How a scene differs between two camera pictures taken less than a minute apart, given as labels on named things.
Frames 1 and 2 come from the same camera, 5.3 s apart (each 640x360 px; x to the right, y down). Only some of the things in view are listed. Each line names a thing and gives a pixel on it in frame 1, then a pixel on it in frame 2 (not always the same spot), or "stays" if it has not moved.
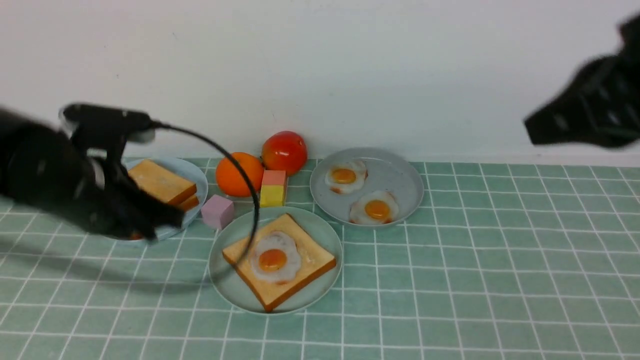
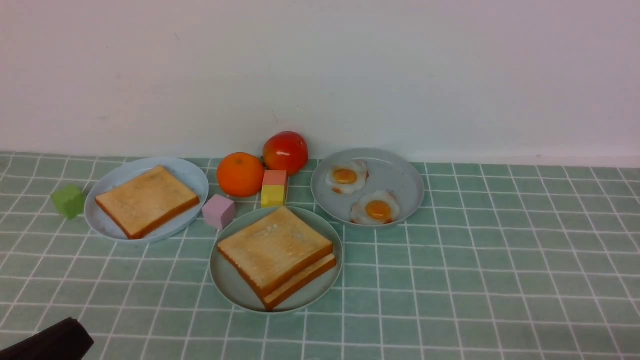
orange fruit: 230,180 stays
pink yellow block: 273,189 stays
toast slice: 160,182 -> 269,250
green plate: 236,228 stays
